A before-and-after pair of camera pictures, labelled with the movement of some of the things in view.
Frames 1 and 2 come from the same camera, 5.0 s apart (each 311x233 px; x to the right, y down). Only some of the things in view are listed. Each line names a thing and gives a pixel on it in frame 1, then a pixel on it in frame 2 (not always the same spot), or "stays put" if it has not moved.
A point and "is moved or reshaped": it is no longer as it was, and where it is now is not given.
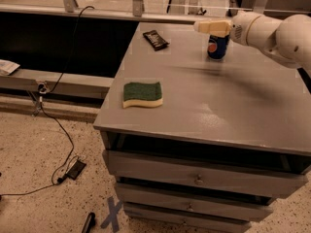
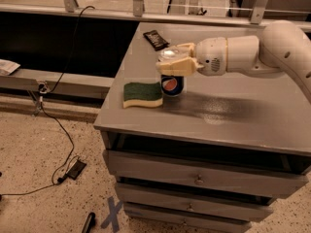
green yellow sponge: x=142 y=93 stays put
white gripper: x=239 y=27 -> x=210 y=55
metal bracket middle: x=138 y=0 stays put
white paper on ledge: x=7 y=67 stays put
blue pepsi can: x=218 y=48 is moved or reshaped
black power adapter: x=75 y=171 stays put
